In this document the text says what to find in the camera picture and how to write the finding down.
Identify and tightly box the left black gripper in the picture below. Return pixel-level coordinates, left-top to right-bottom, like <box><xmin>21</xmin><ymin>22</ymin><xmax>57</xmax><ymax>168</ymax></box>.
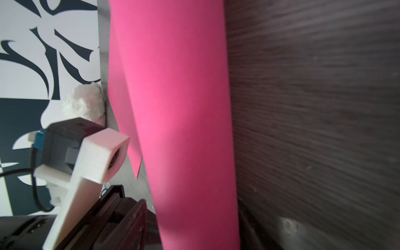
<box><xmin>57</xmin><ymin>185</ymin><xmax>162</xmax><ymax>250</ymax></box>

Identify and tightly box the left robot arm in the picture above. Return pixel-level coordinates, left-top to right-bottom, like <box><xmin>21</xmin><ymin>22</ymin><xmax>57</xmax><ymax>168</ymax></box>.
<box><xmin>1</xmin><ymin>185</ymin><xmax>162</xmax><ymax>250</ymax></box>

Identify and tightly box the white teddy bear pink shirt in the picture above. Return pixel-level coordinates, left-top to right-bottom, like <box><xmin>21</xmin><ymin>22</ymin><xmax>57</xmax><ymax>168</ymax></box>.
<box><xmin>62</xmin><ymin>82</ymin><xmax>106</xmax><ymax>127</ymax></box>

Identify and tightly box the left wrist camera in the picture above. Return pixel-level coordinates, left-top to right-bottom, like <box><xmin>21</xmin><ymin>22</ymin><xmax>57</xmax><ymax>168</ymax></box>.
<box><xmin>28</xmin><ymin>118</ymin><xmax>130</xmax><ymax>250</ymax></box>

